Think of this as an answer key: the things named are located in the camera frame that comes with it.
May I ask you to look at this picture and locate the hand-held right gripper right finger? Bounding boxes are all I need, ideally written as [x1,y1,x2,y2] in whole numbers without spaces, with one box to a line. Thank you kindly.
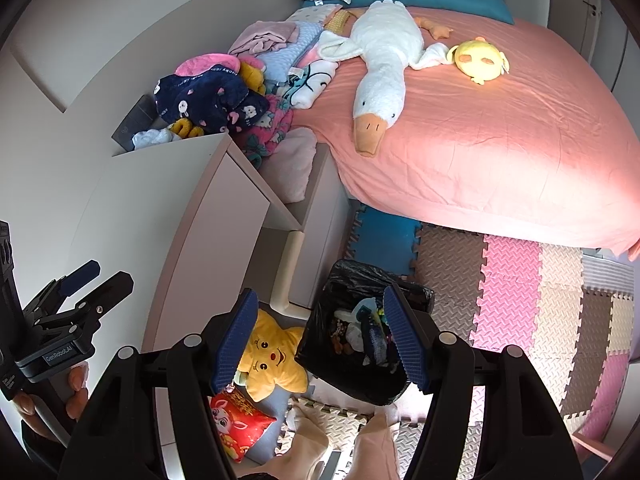
[382,282,583,480]

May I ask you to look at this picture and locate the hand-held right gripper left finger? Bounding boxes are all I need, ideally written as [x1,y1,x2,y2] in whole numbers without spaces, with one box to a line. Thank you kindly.
[60,287,261,480]

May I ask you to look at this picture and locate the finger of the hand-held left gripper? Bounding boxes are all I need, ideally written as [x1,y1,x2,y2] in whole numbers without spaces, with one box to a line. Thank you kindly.
[22,259,102,318]
[30,270,135,333]

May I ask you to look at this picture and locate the grey fish plush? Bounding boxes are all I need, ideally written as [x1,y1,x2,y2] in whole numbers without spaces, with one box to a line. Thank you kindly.
[360,312,396,366]

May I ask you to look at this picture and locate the teal plastic toy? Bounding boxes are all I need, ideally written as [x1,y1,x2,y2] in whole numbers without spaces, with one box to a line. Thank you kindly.
[350,297,381,321]

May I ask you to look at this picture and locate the trash bin with black bag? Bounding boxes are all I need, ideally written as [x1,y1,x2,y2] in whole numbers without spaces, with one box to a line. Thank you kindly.
[294,259,435,407]

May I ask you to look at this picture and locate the person's left hand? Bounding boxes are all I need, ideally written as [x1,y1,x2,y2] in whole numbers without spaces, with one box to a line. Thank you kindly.
[14,364,92,422]

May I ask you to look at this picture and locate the yellow star plush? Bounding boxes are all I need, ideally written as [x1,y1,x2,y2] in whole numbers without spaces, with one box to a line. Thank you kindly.
[235,309,308,403]

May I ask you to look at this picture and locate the red printed pillow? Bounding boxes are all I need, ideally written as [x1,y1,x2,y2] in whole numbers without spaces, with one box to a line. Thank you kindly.
[209,387,278,463]

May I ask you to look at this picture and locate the beige corner guard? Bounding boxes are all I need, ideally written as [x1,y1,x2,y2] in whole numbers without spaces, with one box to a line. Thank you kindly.
[270,230,313,320]

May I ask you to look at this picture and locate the blue-grey cushion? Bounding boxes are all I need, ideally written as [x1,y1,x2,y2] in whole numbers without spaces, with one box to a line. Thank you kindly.
[245,390,301,466]

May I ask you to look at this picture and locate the person's right leg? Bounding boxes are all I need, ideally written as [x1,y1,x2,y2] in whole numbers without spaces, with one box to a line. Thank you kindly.
[350,412,401,480]

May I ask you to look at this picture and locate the person's leg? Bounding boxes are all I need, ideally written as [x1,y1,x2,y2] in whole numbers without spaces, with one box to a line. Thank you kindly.
[235,400,331,480]
[350,412,401,480]

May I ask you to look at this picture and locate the foam puzzle floor mat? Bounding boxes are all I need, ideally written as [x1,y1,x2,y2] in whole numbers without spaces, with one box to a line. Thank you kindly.
[272,205,640,480]

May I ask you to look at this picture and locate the person's left leg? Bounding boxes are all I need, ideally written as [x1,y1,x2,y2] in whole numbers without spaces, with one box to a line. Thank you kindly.
[235,400,331,480]

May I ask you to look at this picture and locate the white bedside cabinet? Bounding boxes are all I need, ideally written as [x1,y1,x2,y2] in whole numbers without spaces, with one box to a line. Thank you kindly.
[260,142,351,311]

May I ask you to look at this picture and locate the small light blue cloth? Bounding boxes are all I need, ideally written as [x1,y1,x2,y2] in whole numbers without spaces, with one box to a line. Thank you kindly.
[132,129,173,150]

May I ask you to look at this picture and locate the yellow plush toy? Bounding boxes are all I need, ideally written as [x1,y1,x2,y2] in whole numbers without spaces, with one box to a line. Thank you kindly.
[239,62,266,96]
[167,119,205,140]

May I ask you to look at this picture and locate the pale pink pillow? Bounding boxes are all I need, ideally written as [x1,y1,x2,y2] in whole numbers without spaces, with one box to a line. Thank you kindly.
[267,127,318,203]

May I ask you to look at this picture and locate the pink bed sheet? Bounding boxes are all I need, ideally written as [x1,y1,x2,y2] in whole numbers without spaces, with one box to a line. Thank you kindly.
[292,5,640,261]

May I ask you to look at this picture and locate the grey ribbed mat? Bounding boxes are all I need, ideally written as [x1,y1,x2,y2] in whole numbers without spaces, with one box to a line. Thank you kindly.
[580,247,640,293]

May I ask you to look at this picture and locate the navy rabbit print blanket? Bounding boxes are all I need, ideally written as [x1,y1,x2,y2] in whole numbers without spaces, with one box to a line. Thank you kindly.
[152,65,271,136]

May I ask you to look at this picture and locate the pink floral blanket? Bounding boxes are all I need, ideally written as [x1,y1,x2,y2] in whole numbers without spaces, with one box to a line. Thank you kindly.
[235,92,296,161]

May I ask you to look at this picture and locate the pink clothing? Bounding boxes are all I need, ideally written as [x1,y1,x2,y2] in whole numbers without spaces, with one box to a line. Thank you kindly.
[175,52,266,77]

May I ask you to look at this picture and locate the white printed cloth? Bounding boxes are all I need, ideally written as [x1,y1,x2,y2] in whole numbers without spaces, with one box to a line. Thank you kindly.
[287,59,341,110]

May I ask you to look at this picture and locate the white goose plush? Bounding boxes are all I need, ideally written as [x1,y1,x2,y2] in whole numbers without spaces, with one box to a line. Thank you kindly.
[317,0,453,158]

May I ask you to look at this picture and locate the light blue blanket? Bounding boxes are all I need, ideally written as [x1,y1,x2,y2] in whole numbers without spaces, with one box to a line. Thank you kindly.
[257,5,346,83]

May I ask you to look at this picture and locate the yellow chick plush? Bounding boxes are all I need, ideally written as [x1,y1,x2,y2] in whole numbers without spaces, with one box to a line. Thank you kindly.
[446,36,511,86]

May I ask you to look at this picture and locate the mauve clothing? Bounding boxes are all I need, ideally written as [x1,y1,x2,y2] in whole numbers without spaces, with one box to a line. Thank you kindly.
[228,20,301,58]

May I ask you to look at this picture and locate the yellow knit cloth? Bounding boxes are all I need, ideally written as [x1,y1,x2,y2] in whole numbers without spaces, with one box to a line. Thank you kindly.
[322,10,352,31]

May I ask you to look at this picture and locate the white wardrobe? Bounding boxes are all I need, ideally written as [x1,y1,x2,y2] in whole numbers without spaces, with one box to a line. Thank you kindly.
[480,0,631,76]

